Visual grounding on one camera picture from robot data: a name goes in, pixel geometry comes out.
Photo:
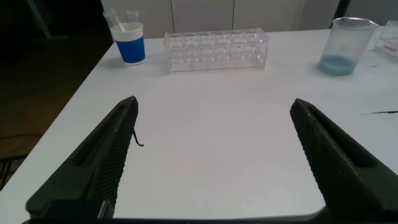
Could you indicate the test tube with red pigment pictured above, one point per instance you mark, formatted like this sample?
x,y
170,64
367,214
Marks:
x,y
113,18

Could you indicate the white partition panel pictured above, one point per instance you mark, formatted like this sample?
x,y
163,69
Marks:
x,y
270,15
202,15
146,12
321,14

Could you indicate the clear glass beaker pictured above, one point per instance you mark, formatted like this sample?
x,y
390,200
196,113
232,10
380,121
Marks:
x,y
342,53

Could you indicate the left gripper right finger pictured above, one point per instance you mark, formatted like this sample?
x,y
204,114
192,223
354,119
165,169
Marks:
x,y
342,168

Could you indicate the clear acrylic test tube rack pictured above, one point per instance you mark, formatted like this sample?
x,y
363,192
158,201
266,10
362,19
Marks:
x,y
217,59
388,40

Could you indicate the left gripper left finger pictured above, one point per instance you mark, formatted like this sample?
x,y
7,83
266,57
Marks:
x,y
93,161

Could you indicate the metal chair leg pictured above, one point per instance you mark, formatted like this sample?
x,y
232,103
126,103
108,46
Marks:
x,y
11,160

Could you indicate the blue white paper cup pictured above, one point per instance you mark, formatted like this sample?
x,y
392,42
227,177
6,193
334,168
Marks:
x,y
132,49

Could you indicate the test tube with blue pigment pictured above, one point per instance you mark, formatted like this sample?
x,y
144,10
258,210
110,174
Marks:
x,y
132,16

